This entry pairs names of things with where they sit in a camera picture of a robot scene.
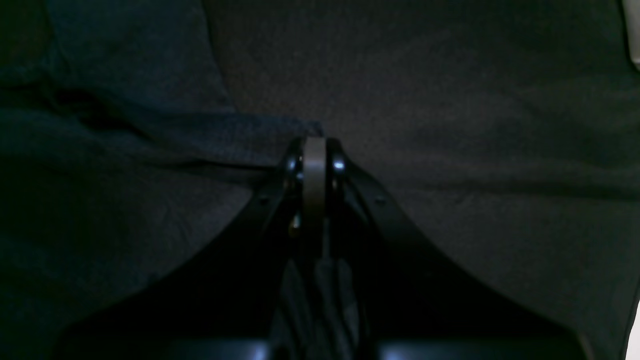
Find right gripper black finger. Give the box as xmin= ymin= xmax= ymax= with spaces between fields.
xmin=301 ymin=137 xmax=327 ymax=258

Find black table cloth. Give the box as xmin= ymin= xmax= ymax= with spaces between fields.
xmin=205 ymin=0 xmax=640 ymax=360

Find dark grey T-shirt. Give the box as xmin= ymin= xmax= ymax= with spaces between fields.
xmin=0 ymin=0 xmax=322 ymax=360

